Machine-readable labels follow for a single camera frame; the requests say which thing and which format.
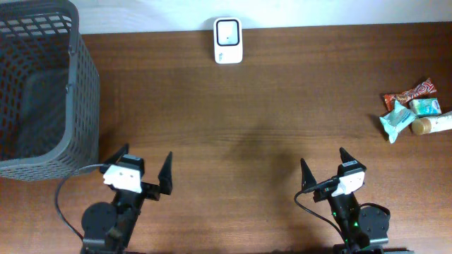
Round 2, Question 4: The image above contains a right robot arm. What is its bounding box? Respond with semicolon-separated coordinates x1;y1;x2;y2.
294;147;412;254

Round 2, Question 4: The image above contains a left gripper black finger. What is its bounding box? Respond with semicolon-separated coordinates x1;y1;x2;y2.
158;152;173;195
99;143;129;173

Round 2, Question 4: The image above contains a red chocolate bar wrapper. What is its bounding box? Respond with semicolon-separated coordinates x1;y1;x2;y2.
383;78;437;111

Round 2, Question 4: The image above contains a dark grey plastic basket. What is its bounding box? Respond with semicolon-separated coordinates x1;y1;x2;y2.
1;1;100;181

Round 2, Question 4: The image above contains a white tube with gold cap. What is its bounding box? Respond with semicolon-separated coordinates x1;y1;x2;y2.
411;112;451;135

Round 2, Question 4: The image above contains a white barcode scanner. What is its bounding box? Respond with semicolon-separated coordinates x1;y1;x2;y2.
213;17;244;64

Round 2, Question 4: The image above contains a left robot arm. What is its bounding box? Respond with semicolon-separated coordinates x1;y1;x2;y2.
81;144;173;253

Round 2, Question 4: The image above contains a teal snack packet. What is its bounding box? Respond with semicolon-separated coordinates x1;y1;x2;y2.
379;101;417;143

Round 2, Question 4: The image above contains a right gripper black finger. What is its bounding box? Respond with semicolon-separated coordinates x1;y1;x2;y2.
300;158;317;193
339;147;358;164

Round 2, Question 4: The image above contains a teal Kleenex tissue pack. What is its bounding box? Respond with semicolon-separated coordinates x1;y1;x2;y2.
409;98;442;117

